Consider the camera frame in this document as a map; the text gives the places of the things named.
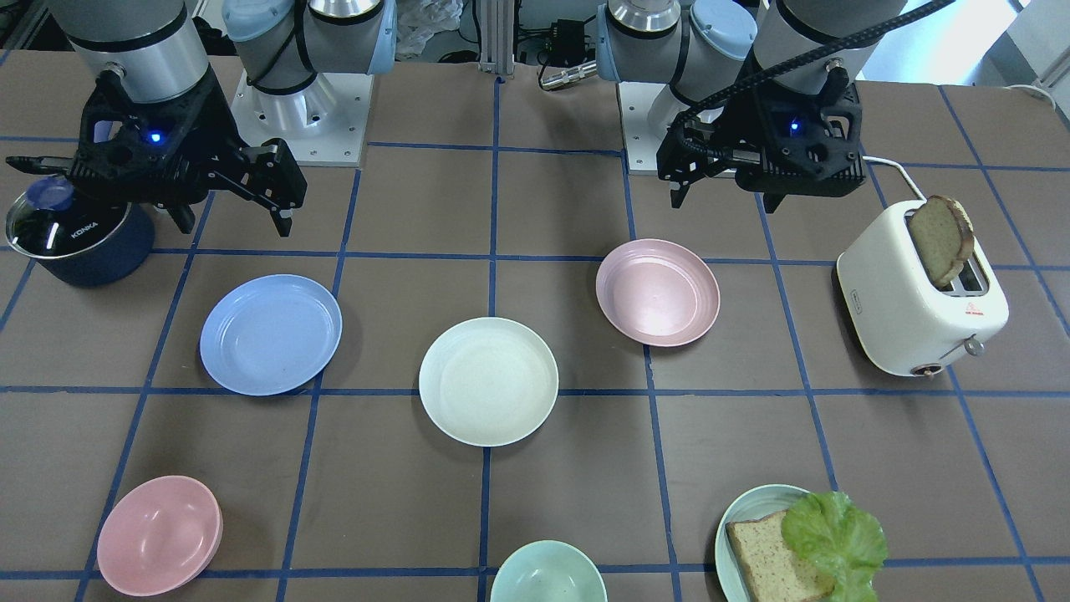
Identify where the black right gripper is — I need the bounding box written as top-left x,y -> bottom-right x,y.
7,70 -> 307,237

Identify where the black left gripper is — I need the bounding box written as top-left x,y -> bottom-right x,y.
656,79 -> 866,213

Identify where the pink plate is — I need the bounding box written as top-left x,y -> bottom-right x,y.
595,237 -> 721,348

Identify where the blue plate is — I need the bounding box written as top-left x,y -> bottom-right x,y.
199,274 -> 343,396

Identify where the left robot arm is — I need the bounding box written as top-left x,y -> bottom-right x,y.
595,1 -> 912,213

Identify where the dark blue saucepan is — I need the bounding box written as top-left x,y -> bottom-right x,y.
7,203 -> 155,288

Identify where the glass pot lid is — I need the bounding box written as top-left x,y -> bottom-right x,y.
5,175 -> 131,259

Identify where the white plate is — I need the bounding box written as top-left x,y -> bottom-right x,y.
418,317 -> 559,448

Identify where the white toaster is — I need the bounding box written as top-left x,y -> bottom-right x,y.
834,199 -> 1010,377

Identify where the bread slice in toaster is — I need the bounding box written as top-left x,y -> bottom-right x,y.
906,195 -> 976,289

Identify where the green plate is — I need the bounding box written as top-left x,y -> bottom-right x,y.
712,484 -> 810,601

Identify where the pink bowl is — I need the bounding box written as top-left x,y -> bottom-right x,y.
96,475 -> 224,597

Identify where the green lettuce leaf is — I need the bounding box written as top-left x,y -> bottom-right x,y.
781,491 -> 888,601

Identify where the bread slice on plate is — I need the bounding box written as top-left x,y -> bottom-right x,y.
727,509 -> 834,601

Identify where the green bowl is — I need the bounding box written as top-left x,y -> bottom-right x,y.
489,540 -> 608,601

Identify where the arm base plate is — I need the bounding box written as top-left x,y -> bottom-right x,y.
618,81 -> 689,176
231,74 -> 375,168

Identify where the white toaster cable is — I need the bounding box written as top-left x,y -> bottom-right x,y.
861,155 -> 927,203

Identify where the aluminium frame post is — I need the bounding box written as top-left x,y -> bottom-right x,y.
471,0 -> 518,79

